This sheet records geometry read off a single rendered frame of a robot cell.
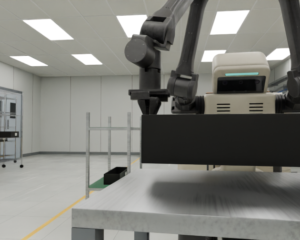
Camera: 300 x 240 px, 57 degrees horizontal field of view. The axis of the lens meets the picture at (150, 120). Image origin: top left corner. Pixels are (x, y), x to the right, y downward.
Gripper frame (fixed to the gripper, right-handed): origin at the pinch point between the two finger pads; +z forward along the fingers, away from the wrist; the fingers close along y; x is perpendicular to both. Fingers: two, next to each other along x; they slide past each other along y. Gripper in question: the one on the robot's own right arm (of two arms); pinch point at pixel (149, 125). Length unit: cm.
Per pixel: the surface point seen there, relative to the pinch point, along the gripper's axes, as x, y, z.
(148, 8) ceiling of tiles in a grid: 384, -75, -211
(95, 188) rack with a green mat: 192, -90, 57
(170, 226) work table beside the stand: -30.4, 8.9, 15.4
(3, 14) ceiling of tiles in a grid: 362, -337, -209
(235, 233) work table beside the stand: -30.4, 17.9, 15.7
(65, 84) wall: 914, -504, -183
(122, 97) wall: 932, -280, -132
